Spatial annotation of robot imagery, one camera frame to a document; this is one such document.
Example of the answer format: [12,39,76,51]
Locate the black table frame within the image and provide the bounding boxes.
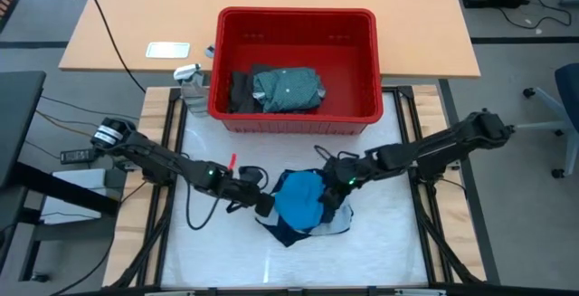
[108,85,488,296]

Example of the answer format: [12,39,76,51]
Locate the black side desk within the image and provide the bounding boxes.
[0,69,122,291]

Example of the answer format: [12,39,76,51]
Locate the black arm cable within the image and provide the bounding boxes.
[185,180,223,232]
[313,144,361,161]

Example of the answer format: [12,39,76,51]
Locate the long black cable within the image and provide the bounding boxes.
[81,0,147,93]

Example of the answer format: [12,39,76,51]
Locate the clear spray bottle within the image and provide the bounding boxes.
[173,62,212,117]

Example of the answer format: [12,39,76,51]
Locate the navy dotted garment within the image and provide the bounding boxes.
[254,167,355,248]

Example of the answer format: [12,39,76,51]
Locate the dark grey shorts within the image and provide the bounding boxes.
[226,63,277,115]

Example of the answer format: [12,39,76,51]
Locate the light wooden desk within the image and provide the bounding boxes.
[58,0,481,79]

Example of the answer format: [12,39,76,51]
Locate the green patterned shirt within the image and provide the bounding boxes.
[252,67,327,114]

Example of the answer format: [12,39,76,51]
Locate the black power adapter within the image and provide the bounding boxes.
[60,148,99,167]

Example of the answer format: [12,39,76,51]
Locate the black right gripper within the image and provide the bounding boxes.
[318,153,379,224]

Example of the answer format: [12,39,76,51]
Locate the thin black floor cable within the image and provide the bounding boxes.
[497,0,572,31]

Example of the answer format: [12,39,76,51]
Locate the red plastic bin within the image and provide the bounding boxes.
[207,6,384,136]

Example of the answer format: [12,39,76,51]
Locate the white box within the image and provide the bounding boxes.
[43,168,128,229]

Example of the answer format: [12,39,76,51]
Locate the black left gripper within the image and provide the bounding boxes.
[220,165,276,219]

